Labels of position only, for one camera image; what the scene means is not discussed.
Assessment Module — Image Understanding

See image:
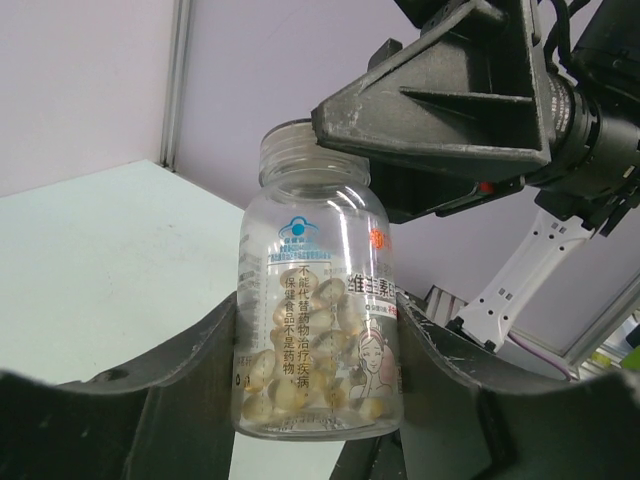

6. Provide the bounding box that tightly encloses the clear pill bottle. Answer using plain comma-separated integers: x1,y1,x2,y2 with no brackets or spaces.
231,119,403,441

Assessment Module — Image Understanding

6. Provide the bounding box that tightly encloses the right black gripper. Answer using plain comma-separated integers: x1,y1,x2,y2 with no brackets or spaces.
311,1,639,235

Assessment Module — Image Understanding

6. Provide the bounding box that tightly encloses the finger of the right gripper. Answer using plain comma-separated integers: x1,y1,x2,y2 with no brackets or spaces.
370,160,524,224

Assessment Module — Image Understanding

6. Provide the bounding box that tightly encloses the left aluminium frame post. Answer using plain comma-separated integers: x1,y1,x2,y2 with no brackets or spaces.
158,0,196,172

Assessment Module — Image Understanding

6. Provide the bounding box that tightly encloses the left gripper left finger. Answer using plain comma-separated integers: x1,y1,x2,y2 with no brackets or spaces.
1,294,236,479

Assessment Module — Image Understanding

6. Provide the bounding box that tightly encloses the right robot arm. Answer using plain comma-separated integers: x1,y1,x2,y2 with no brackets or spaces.
311,1,639,352

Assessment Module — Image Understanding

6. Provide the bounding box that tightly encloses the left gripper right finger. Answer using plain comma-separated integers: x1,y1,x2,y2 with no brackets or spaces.
334,293,639,479

